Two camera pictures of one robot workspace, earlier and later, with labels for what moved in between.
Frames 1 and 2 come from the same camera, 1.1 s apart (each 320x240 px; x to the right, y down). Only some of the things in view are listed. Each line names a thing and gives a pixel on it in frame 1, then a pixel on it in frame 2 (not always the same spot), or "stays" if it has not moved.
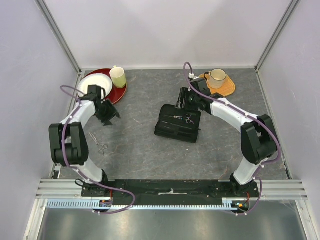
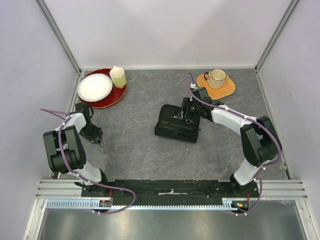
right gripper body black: [190, 100] → [192, 111]
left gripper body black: [107, 111] → [90, 132]
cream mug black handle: [216, 78] stays
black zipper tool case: [178, 123] stays
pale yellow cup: [118, 76] stays
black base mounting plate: [170, 191] stays
